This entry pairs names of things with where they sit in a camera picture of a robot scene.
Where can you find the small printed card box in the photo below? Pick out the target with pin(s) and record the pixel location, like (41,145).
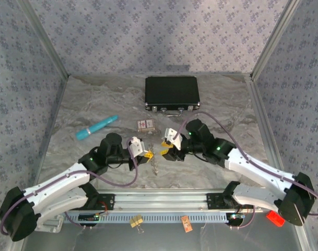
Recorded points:
(146,125)

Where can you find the teal plastic cylinder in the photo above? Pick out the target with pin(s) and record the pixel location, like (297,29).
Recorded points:
(96,128)

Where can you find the small white plastic piece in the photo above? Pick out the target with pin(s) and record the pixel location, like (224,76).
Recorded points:
(150,132)

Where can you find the aluminium frame post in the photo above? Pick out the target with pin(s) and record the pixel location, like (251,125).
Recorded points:
(273,39)
(46,39)

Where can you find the small circuit board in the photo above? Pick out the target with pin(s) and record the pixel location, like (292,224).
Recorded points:
(88,217)
(235,217)

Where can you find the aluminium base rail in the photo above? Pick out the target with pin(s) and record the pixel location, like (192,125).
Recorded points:
(161,201)

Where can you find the red plastic block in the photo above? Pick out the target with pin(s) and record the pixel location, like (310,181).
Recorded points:
(275,220)

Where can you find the aluminium side rail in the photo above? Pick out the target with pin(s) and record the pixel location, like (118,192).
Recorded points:
(51,130)
(265,130)

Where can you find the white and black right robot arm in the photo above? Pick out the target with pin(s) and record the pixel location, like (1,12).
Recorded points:
(252,167)

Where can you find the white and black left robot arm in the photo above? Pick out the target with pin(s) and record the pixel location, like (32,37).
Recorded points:
(59,180)

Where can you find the beige binder clip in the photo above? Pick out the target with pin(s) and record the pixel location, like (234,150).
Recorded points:
(135,221)

